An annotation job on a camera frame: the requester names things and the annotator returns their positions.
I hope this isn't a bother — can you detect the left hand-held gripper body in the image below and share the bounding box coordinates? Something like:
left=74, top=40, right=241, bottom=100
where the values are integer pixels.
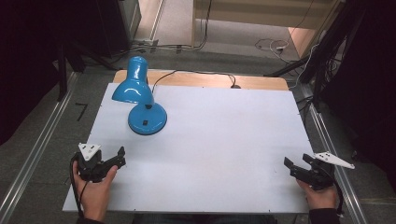
left=74, top=142, right=110, bottom=184

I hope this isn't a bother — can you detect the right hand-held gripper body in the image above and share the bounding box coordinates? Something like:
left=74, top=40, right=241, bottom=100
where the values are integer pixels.
left=290, top=151, right=356, bottom=191

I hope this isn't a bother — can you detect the blue desk lamp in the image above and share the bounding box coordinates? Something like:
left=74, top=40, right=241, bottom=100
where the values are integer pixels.
left=111, top=55, right=168, bottom=136

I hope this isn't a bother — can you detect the person's right hand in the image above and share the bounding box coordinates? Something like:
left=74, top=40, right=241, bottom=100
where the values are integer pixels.
left=295, top=178, right=339, bottom=212

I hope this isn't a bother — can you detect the person's left hand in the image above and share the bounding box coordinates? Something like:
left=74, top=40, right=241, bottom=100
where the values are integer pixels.
left=72, top=161, right=120, bottom=222

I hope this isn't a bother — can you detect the black curtain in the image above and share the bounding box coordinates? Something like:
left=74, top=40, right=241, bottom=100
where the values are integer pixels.
left=0, top=0, right=68, bottom=147
left=318, top=0, right=396, bottom=195

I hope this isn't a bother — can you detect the black cabinet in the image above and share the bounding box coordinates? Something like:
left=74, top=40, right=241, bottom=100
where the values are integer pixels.
left=59, top=0, right=143, bottom=60

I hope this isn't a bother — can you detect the light wooden furniture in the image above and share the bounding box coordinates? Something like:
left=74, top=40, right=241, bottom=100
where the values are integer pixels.
left=191, top=0, right=345, bottom=60

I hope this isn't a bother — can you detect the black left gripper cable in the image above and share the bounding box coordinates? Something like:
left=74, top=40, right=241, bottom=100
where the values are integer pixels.
left=68, top=153, right=89, bottom=219

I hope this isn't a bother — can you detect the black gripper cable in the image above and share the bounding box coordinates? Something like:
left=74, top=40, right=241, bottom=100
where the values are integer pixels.
left=329, top=172, right=346, bottom=218
left=68, top=153, right=89, bottom=219

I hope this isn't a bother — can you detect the aluminium floor rail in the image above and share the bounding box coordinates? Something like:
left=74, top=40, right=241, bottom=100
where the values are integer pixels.
left=0, top=72, right=80, bottom=224
left=299, top=83, right=369, bottom=224

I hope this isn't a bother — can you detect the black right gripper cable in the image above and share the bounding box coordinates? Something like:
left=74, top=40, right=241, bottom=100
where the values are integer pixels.
left=329, top=172, right=346, bottom=218

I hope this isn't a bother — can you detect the black metal frame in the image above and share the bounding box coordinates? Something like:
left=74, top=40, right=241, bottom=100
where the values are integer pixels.
left=264, top=0, right=367, bottom=110

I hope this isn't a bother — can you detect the black lamp cable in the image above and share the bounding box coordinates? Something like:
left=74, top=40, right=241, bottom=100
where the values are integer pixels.
left=150, top=69, right=242, bottom=94

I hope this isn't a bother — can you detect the white floor cable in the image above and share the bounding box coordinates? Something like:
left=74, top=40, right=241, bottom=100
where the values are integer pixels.
left=254, top=36, right=302, bottom=64

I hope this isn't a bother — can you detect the black hanging cable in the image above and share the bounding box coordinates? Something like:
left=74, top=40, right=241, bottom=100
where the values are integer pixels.
left=190, top=0, right=214, bottom=52

